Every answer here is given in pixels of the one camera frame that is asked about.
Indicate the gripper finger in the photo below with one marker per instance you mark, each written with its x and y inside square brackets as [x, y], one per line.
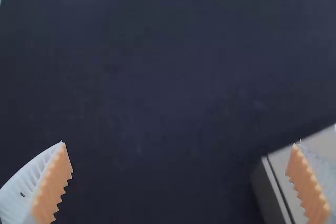
[309, 190]
[39, 187]

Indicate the black mat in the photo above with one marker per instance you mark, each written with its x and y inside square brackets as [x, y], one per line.
[157, 77]

